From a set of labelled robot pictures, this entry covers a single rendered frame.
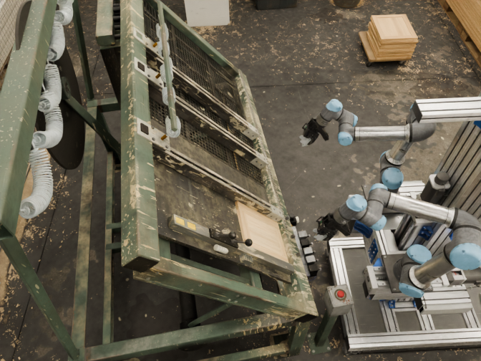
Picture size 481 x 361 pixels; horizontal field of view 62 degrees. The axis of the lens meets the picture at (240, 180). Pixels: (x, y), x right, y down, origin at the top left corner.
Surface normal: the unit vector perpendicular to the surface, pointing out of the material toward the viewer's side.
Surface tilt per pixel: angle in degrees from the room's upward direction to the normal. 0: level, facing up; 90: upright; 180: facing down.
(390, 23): 0
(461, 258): 83
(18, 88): 0
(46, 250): 0
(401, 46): 90
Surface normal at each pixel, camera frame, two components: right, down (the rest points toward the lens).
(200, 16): 0.04, 0.79
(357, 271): -0.02, -0.61
